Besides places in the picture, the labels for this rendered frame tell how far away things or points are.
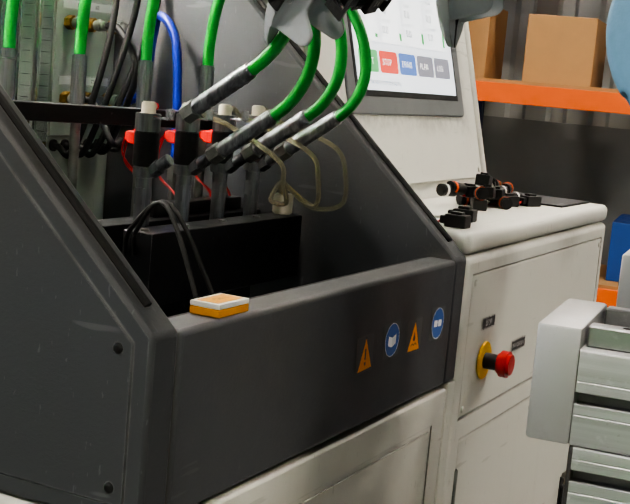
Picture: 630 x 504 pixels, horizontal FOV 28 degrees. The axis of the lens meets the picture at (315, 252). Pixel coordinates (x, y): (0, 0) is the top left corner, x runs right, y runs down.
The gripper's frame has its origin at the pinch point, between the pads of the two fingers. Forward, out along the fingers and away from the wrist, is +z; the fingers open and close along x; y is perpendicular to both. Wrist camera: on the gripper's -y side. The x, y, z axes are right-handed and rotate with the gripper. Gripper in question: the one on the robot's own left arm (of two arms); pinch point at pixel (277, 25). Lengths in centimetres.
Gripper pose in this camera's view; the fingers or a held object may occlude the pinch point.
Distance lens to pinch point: 130.9
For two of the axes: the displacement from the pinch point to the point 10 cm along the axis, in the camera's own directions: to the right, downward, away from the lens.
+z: -4.8, 5.8, 6.6
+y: 5.8, 7.7, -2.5
